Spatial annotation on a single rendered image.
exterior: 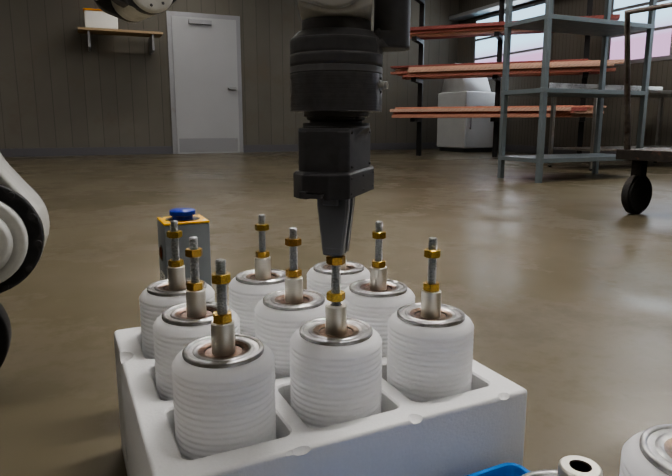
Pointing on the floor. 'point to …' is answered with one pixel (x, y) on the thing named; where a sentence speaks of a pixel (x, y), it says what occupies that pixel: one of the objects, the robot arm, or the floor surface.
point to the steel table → (596, 111)
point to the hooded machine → (468, 134)
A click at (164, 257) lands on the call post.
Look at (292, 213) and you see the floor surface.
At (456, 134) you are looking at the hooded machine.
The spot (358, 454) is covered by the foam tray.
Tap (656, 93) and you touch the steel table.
